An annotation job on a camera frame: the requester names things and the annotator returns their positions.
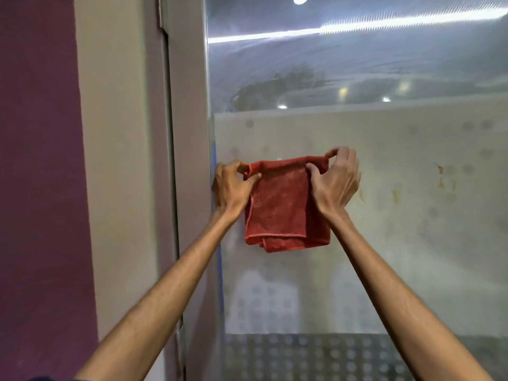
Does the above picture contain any person's right hand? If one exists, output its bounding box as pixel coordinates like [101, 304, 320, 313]
[305, 146, 362, 223]

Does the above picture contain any person's left hand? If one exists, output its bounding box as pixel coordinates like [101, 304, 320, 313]
[211, 159, 263, 224]

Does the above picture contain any red microfibre cloth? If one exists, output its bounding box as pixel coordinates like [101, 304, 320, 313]
[243, 155, 332, 254]

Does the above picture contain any person's right forearm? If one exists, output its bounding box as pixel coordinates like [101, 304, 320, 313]
[321, 208, 495, 381]

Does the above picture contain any person's left forearm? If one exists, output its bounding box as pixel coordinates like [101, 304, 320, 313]
[75, 210, 241, 381]

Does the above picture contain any glass partition panel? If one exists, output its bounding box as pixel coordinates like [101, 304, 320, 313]
[203, 0, 508, 381]

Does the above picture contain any grey metal door frame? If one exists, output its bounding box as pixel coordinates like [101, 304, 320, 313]
[158, 0, 225, 381]

